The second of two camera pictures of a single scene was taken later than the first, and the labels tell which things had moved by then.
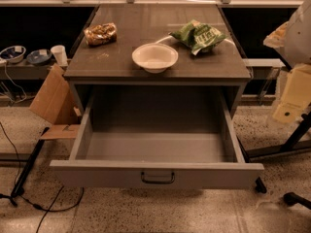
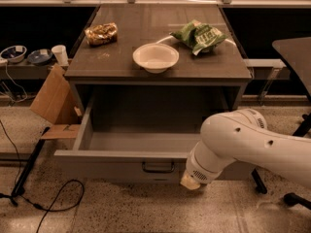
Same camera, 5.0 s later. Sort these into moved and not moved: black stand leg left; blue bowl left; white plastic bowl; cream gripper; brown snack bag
Moved: cream gripper
Not moved: brown snack bag; black stand leg left; blue bowl left; white plastic bowl
